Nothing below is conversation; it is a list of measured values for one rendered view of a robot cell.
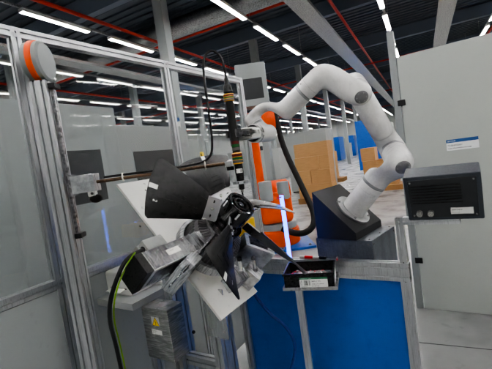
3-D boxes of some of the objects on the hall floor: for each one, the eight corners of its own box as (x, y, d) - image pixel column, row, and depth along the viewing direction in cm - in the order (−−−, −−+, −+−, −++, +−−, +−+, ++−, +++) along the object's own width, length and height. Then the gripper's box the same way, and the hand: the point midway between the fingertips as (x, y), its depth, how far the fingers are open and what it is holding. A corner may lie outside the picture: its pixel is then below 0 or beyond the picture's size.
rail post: (254, 403, 201) (234, 271, 196) (257, 399, 205) (238, 269, 199) (260, 405, 199) (240, 271, 194) (263, 400, 203) (244, 269, 197)
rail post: (419, 452, 155) (400, 281, 150) (421, 446, 159) (401, 277, 153) (430, 455, 153) (410, 282, 148) (430, 448, 157) (411, 278, 151)
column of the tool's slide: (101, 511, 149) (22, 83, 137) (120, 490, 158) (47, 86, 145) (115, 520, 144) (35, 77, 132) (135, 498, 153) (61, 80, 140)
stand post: (194, 479, 158) (153, 228, 150) (206, 463, 166) (168, 224, 158) (202, 483, 156) (161, 228, 148) (214, 466, 163) (176, 223, 155)
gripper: (237, 128, 162) (213, 127, 146) (269, 121, 153) (247, 120, 137) (239, 144, 162) (216, 146, 147) (271, 138, 153) (250, 140, 138)
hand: (233, 133), depth 144 cm, fingers closed on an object, 4 cm apart
